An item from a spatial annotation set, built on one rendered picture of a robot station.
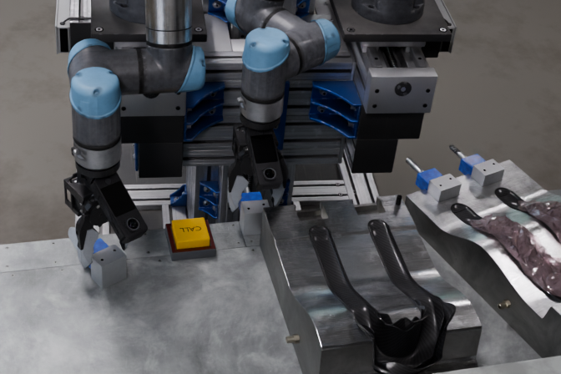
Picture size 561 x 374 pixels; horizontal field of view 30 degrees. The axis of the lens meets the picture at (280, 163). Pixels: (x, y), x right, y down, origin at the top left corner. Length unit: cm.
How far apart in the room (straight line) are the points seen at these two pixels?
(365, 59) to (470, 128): 163
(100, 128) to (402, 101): 71
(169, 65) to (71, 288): 43
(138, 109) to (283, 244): 43
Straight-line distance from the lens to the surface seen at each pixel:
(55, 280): 186
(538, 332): 182
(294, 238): 181
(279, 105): 179
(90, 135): 164
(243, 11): 188
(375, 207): 193
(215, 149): 226
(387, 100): 210
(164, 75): 171
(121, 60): 171
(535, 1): 464
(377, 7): 214
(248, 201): 193
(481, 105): 386
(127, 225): 168
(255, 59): 173
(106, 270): 181
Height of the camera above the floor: 210
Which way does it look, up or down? 38 degrees down
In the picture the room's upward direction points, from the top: 6 degrees clockwise
